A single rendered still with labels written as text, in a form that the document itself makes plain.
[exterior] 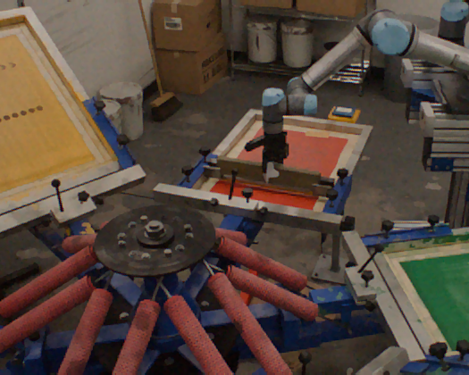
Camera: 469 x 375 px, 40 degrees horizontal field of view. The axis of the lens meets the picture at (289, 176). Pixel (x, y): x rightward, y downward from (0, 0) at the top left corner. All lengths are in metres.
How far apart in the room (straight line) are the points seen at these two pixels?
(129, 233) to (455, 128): 1.40
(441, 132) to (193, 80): 3.48
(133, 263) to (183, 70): 4.25
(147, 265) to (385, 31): 1.13
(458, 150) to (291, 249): 1.46
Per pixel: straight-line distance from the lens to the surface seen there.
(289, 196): 2.42
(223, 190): 2.47
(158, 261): 1.55
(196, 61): 5.62
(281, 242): 3.80
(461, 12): 2.94
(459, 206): 3.05
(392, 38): 2.19
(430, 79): 3.00
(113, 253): 1.60
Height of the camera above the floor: 2.25
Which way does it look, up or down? 30 degrees down
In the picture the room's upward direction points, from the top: 1 degrees clockwise
